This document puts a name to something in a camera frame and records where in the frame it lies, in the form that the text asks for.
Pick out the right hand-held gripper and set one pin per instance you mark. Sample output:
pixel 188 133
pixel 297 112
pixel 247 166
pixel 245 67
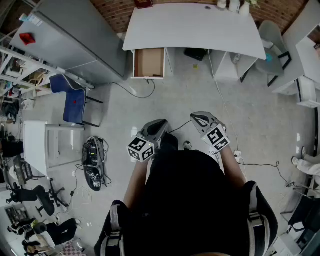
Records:
pixel 216 137

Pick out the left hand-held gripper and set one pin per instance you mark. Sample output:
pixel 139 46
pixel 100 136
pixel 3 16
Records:
pixel 145 151

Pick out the white drawer with wooden bottom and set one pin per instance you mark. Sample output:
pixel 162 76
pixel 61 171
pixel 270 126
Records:
pixel 149 62

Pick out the person's left forearm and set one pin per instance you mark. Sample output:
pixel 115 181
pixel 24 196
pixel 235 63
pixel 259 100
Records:
pixel 133 182

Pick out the person's right forearm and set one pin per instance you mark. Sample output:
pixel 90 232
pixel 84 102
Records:
pixel 233 167

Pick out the person's black trouser leg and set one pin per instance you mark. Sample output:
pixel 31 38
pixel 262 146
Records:
pixel 170 143

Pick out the person's white shoe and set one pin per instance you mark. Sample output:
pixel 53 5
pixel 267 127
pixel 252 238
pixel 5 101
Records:
pixel 187 145

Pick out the white power strip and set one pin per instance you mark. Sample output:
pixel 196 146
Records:
pixel 237 154

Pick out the small yellow object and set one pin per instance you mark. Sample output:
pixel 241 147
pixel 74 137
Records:
pixel 195 66

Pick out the black box under desk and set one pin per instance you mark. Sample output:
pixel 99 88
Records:
pixel 196 53

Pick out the person's black clothed torso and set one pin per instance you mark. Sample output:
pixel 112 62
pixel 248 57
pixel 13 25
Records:
pixel 190 205

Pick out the blue padded chair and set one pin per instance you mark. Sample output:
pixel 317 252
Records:
pixel 72 100

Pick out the teal round object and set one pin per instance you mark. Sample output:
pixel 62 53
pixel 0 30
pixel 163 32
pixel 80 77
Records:
pixel 269 58

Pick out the white desk with curved top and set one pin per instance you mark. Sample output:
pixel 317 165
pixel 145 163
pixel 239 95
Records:
pixel 195 27

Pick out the grey shell chair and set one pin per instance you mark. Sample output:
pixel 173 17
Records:
pixel 272 50

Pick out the white plastic storage box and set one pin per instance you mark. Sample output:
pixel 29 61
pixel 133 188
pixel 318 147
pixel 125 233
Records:
pixel 308 93

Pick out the black power adapter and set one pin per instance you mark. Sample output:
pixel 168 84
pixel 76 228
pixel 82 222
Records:
pixel 291 184

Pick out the small white side table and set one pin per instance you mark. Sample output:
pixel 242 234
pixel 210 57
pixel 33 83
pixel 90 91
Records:
pixel 46 145

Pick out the white vase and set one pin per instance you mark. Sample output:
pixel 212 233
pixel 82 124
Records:
pixel 244 8
pixel 234 5

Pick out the white angled desk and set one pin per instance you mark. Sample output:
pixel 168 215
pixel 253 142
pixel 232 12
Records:
pixel 297 50

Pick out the large grey metal cabinet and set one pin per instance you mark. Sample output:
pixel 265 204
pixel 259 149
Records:
pixel 75 40

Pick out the small white box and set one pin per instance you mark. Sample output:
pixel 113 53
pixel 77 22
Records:
pixel 28 103

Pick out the black office chair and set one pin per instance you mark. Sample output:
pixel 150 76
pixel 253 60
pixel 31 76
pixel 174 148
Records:
pixel 37 197

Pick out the black equipment stand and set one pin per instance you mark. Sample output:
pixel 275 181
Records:
pixel 303 220

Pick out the white storage rack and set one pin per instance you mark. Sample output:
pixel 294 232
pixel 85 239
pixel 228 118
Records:
pixel 21 72

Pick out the red folded object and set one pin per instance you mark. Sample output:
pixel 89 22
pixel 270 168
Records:
pixel 27 38

